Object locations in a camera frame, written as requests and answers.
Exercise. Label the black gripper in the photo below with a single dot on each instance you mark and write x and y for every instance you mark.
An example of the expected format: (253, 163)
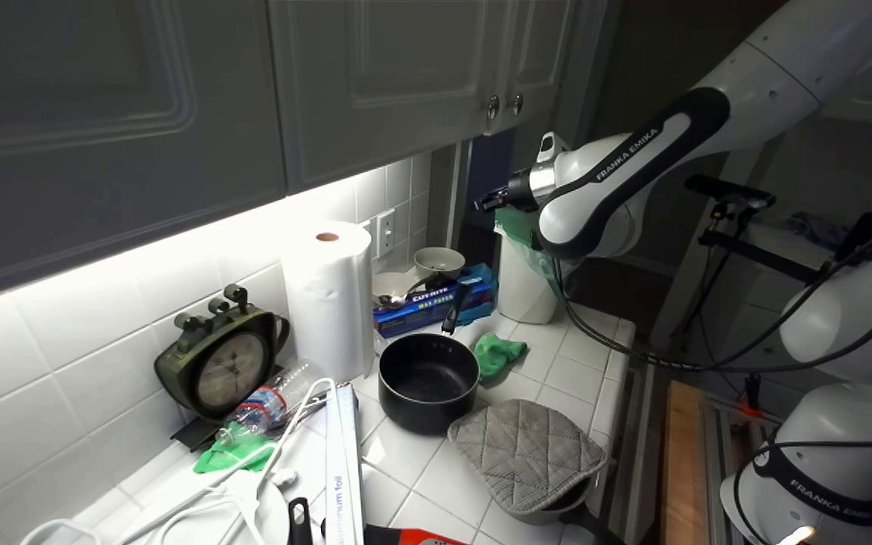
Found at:
(511, 194)

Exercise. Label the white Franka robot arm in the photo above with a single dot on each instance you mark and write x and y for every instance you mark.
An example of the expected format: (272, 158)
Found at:
(789, 62)

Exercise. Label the plastic container with green lid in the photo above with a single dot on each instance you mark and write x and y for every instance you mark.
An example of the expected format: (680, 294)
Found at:
(522, 278)

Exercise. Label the metal cabinet knob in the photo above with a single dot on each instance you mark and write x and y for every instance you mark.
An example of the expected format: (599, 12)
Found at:
(517, 105)
(493, 105)

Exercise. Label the white bowl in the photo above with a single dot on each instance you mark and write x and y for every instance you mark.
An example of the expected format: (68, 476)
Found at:
(439, 260)

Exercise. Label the blue foil box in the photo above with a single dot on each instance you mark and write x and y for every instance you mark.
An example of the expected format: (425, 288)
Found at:
(436, 302)

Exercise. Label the green cloth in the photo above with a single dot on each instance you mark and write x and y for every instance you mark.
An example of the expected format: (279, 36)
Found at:
(499, 356)

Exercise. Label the black cooking pot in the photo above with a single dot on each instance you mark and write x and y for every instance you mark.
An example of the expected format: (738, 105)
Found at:
(429, 381)

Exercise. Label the white paper towel roll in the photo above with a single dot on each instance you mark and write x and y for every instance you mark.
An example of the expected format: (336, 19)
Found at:
(330, 302)

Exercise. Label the grey quilted pot holder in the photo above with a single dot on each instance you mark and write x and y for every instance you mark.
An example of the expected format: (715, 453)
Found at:
(529, 456)

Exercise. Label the long white box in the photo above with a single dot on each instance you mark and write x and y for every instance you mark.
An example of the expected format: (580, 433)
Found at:
(344, 464)

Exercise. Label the clear plastic bottle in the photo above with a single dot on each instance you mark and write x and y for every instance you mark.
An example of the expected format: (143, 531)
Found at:
(257, 410)

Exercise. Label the white upper cabinets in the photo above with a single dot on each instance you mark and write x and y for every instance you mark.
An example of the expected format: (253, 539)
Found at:
(151, 93)

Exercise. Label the green plastic packet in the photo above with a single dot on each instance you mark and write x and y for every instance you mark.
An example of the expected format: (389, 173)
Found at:
(229, 456)

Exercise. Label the white wall switch plate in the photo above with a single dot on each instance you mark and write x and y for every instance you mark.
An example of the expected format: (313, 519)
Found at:
(382, 235)

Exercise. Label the black camera stand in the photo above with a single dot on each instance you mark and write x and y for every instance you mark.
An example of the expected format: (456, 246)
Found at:
(727, 201)

